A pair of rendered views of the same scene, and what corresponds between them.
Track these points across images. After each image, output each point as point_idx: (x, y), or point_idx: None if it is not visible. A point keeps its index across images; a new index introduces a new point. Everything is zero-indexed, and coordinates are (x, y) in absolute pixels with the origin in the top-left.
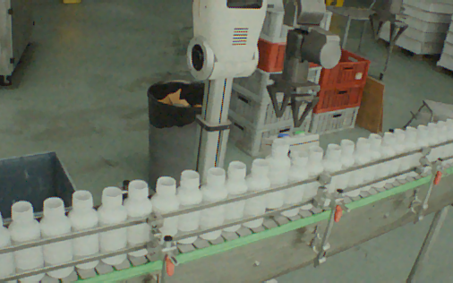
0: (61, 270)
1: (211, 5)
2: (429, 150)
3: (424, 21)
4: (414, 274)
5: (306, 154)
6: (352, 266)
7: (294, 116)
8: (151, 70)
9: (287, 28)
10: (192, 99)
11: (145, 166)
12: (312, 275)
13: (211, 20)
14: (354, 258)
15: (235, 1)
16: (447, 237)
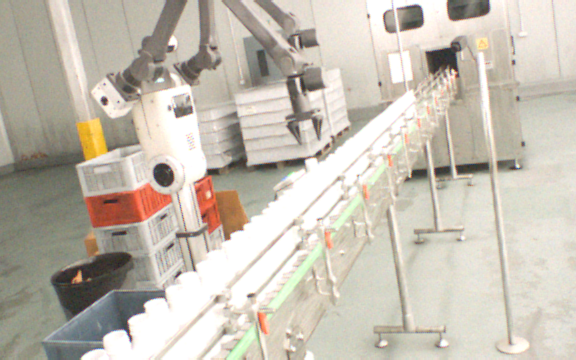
0: (273, 280)
1: (164, 121)
2: (372, 146)
3: (213, 132)
4: (401, 273)
5: (324, 165)
6: (336, 327)
7: (317, 132)
8: None
9: (139, 170)
10: (94, 277)
11: None
12: (314, 350)
13: (168, 133)
14: (331, 321)
15: (178, 111)
16: (384, 268)
